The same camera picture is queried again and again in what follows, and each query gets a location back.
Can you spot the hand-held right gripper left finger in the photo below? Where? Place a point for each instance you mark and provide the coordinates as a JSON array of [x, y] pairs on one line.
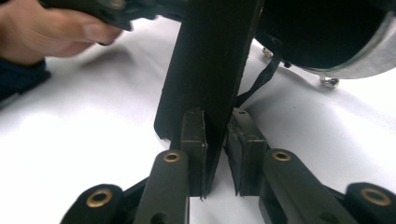
[[174, 186]]

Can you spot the oval silver photo frame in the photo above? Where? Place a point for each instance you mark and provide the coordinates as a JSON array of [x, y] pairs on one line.
[[211, 62]]

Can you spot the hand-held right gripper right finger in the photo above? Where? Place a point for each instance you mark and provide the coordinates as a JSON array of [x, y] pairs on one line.
[[280, 186]]

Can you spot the white board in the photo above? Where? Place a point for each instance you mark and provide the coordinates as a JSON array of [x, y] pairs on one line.
[[93, 124]]

